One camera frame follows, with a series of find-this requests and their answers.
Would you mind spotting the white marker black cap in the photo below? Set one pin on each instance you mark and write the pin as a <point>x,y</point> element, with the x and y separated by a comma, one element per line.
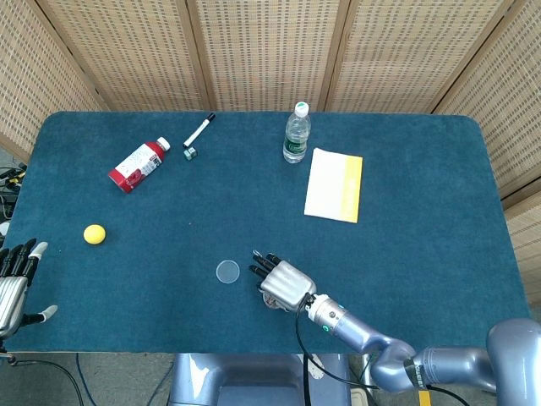
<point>198,130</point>

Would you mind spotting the clear round lid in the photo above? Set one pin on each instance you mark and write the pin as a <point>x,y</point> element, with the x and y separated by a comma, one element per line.
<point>228,271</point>

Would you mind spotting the clear water bottle green label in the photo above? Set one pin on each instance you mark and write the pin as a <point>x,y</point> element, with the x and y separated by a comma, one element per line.
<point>296,139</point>

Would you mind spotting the yellow ball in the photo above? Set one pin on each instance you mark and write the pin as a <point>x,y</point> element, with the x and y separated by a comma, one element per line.
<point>94,234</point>

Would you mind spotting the woven folding screen panel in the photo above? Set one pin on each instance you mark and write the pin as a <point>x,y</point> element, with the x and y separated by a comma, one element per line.
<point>127,55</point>
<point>526,228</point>
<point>507,97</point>
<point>414,55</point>
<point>38,76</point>
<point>266,55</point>

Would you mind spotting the white perforated plate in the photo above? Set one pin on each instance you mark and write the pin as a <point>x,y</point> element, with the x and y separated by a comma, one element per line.
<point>316,368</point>

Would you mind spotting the white and yellow notepad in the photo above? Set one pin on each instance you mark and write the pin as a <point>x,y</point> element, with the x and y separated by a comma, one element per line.
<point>331,186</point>

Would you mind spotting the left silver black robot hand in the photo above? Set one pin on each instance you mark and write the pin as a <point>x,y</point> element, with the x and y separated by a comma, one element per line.
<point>10,292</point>

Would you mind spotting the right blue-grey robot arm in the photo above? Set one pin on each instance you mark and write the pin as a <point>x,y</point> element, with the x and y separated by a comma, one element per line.
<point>393,351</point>

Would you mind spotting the white floor box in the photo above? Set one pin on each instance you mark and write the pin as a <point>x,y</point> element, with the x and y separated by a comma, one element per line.
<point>358,398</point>

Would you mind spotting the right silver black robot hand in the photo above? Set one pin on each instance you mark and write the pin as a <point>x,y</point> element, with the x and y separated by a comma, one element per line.
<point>287,283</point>

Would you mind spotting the red juice bottle white cap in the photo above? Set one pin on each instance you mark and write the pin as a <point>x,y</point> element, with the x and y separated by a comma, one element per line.
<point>139,165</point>

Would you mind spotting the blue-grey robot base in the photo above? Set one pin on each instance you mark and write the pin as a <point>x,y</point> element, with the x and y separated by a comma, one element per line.
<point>253,380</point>

